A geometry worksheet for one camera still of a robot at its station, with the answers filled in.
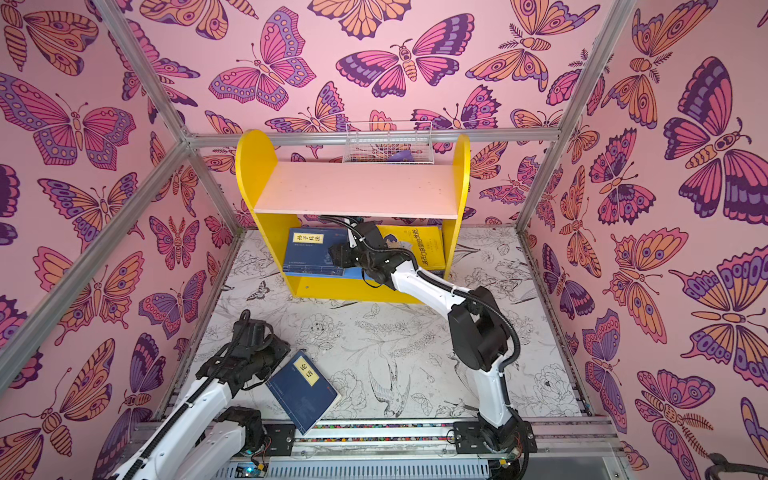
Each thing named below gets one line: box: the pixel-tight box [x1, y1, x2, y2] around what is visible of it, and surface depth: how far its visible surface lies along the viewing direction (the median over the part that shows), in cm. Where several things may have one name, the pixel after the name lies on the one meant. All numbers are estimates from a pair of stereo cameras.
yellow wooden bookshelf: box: [236, 130, 471, 304], surface depth 77 cm
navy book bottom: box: [265, 350, 341, 436], surface depth 82 cm
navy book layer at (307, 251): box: [283, 228, 350, 277], surface depth 92 cm
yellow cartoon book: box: [376, 224, 446, 270], surface depth 89 cm
